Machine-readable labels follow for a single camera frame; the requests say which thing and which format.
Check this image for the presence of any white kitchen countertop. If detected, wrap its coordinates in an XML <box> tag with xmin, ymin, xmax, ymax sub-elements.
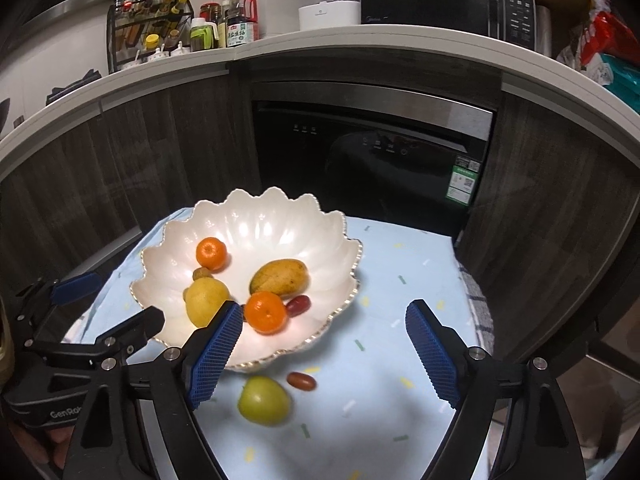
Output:
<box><xmin>0</xmin><ymin>27</ymin><xmax>640</xmax><ymax>171</ymax></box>

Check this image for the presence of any red snack bag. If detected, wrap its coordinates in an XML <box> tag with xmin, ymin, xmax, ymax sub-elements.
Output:
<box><xmin>592</xmin><ymin>12</ymin><xmax>640</xmax><ymax>63</ymax></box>

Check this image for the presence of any green apple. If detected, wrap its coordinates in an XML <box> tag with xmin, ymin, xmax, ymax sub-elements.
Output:
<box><xmin>237</xmin><ymin>376</ymin><xmax>292</xmax><ymax>427</ymax></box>

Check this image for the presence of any soy sauce bottle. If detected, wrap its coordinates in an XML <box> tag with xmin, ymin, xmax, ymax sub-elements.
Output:
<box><xmin>226</xmin><ymin>0</ymin><xmax>261</xmax><ymax>48</ymax></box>

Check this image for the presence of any light blue tablecloth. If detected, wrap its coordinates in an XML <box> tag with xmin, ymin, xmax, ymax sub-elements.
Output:
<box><xmin>65</xmin><ymin>205</ymin><xmax>493</xmax><ymax>480</ymax></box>

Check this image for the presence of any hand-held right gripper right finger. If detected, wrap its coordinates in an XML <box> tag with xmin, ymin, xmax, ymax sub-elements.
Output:
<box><xmin>405</xmin><ymin>299</ymin><xmax>586</xmax><ymax>480</ymax></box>

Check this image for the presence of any black wire spice rack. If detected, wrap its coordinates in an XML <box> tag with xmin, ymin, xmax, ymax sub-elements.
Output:
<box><xmin>106</xmin><ymin>0</ymin><xmax>195</xmax><ymax>73</ymax></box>

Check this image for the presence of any teal snack bag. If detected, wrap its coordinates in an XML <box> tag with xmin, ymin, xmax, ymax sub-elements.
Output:
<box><xmin>600</xmin><ymin>52</ymin><xmax>640</xmax><ymax>111</ymax></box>

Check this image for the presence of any group of spice bottles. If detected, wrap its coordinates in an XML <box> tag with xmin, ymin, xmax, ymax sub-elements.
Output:
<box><xmin>114</xmin><ymin>0</ymin><xmax>191</xmax><ymax>58</ymax></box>

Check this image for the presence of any green-lidded container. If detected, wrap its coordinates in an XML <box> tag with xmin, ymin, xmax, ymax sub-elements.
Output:
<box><xmin>190</xmin><ymin>17</ymin><xmax>220</xmax><ymax>52</ymax></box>

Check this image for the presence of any person's left hand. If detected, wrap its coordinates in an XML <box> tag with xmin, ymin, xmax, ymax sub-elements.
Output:
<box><xmin>10</xmin><ymin>420</ymin><xmax>77</xmax><ymax>467</ymax></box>

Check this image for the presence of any white scalloped bowl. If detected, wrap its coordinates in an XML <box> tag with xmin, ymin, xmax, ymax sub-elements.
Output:
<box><xmin>130</xmin><ymin>187</ymin><xmax>363</xmax><ymax>373</ymax></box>

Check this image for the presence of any orange mandarin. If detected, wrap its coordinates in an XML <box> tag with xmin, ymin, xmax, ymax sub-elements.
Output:
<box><xmin>243</xmin><ymin>291</ymin><xmax>288</xmax><ymax>335</ymax></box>
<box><xmin>195</xmin><ymin>237</ymin><xmax>228</xmax><ymax>271</ymax></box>

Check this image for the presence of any checkered kitchen towel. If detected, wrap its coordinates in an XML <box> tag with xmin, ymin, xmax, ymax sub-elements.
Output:
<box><xmin>457</xmin><ymin>260</ymin><xmax>496</xmax><ymax>356</ymax></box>

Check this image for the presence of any clear plastic bag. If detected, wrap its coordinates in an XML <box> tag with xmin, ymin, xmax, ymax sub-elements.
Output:
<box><xmin>557</xmin><ymin>42</ymin><xmax>601</xmax><ymax>81</ymax></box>

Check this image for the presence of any yellow-brown mango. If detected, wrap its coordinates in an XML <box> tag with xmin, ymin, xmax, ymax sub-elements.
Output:
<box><xmin>249</xmin><ymin>258</ymin><xmax>309</xmax><ymax>297</ymax></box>

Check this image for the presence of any yellow lemon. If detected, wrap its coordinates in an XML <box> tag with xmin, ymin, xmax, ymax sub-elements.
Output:
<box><xmin>183</xmin><ymin>277</ymin><xmax>232</xmax><ymax>327</ymax></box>

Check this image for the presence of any dark wood cabinet door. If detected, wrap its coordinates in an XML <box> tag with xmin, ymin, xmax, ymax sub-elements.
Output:
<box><xmin>0</xmin><ymin>67</ymin><xmax>261</xmax><ymax>341</ymax></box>
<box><xmin>457</xmin><ymin>90</ymin><xmax>640</xmax><ymax>361</ymax></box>

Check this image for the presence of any black stove grate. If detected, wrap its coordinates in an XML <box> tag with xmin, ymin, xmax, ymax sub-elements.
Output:
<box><xmin>45</xmin><ymin>70</ymin><xmax>103</xmax><ymax>106</ymax></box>

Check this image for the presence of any white round appliance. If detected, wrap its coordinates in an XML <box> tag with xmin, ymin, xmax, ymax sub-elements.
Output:
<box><xmin>299</xmin><ymin>2</ymin><xmax>362</xmax><ymax>31</ymax></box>

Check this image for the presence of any black built-in dishwasher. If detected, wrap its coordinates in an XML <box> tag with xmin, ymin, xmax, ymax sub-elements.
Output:
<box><xmin>248</xmin><ymin>80</ymin><xmax>501</xmax><ymax>241</ymax></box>

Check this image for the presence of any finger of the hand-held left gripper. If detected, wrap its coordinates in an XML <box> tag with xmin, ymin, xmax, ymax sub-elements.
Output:
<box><xmin>15</xmin><ymin>272</ymin><xmax>101</xmax><ymax>321</ymax></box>
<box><xmin>92</xmin><ymin>305</ymin><xmax>166</xmax><ymax>361</ymax></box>

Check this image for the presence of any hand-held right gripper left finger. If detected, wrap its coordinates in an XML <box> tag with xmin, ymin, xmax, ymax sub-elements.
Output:
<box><xmin>62</xmin><ymin>300</ymin><xmax>244</xmax><ymax>480</ymax></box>

